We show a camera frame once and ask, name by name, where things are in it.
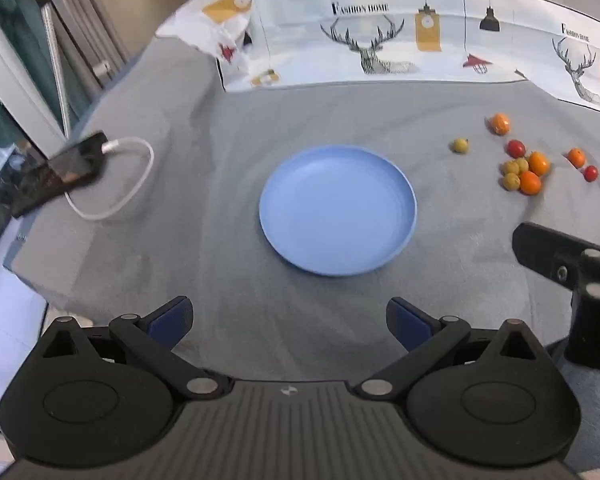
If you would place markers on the grey curtain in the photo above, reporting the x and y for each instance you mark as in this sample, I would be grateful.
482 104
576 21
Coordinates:
80 25

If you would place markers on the small orange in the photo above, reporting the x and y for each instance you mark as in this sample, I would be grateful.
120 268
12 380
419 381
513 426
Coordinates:
575 157
539 163
530 183

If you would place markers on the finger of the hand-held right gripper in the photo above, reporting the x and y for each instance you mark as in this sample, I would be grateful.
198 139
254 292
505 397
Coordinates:
542 250

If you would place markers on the black smartphone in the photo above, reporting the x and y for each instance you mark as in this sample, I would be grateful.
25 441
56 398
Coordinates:
60 172

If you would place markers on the deer-print white cloth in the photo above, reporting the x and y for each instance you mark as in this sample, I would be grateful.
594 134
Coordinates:
305 45

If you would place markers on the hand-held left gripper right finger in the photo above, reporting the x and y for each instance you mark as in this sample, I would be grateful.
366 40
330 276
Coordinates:
407 324

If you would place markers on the plastic-wrapped orange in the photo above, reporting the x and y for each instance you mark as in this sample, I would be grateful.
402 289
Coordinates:
500 123

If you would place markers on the white curtain clip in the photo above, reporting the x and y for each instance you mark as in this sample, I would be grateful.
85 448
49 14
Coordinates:
101 68

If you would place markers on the blue plate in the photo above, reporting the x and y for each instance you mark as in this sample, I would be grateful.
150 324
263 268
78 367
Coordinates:
337 210

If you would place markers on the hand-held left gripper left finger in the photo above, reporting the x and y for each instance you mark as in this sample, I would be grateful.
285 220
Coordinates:
172 319

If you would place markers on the red cherry tomato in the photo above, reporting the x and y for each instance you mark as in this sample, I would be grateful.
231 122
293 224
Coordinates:
590 173
516 148

